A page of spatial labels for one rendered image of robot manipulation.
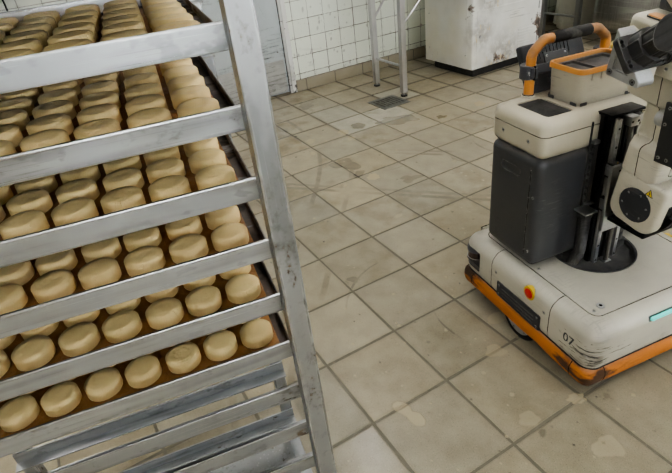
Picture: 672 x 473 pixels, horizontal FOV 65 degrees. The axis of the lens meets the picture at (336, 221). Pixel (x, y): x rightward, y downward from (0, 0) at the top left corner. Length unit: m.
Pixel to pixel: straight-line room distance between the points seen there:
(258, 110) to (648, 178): 1.28
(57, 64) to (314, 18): 4.34
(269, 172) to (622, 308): 1.42
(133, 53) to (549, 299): 1.53
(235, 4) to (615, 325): 1.50
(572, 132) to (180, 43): 1.36
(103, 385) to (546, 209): 1.40
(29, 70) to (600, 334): 1.57
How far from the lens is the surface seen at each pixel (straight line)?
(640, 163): 1.68
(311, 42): 4.88
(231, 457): 0.94
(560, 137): 1.72
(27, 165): 0.63
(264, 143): 0.60
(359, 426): 1.80
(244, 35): 0.57
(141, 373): 0.84
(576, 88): 1.79
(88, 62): 0.59
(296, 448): 1.60
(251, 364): 0.81
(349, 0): 5.04
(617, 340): 1.82
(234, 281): 0.79
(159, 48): 0.59
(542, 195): 1.78
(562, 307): 1.82
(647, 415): 1.95
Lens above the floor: 1.43
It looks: 31 degrees down
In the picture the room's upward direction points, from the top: 7 degrees counter-clockwise
